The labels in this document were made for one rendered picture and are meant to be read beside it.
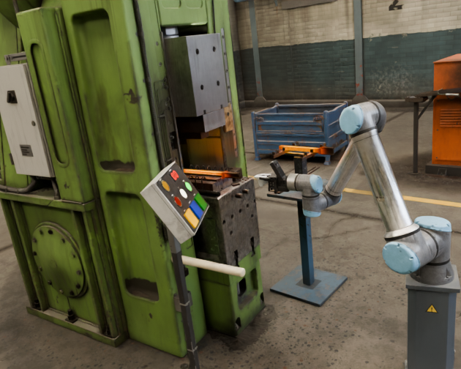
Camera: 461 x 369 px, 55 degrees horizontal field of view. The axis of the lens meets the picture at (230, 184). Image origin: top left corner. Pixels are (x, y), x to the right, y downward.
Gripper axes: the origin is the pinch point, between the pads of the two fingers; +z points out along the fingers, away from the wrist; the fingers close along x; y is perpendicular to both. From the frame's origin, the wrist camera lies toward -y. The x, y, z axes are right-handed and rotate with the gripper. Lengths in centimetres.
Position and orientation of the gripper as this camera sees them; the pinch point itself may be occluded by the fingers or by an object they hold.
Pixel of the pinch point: (256, 175)
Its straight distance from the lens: 244.4
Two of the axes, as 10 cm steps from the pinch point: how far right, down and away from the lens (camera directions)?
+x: 5.4, -3.2, 7.8
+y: 1.2, 9.5, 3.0
